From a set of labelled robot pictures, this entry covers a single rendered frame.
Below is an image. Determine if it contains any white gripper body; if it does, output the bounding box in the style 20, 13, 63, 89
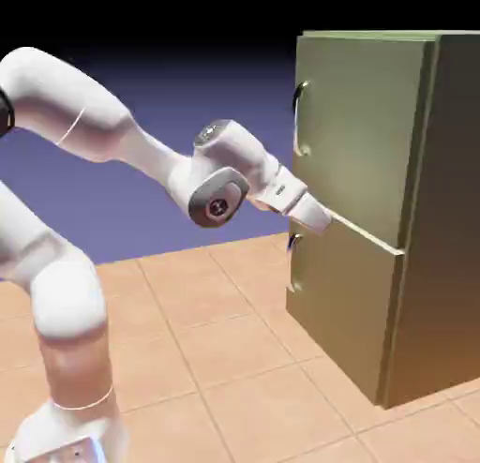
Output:
287, 191, 334, 236

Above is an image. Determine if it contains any tall olive green cabinet door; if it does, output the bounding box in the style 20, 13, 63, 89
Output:
291, 34, 436, 251

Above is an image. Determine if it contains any short olive green cabinet door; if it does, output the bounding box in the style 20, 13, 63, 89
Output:
285, 220, 406, 408

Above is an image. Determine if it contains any short curved metal handle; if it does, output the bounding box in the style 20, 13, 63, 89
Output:
286, 232, 305, 294

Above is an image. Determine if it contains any long curved metal handle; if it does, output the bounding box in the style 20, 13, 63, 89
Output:
292, 81, 312, 157

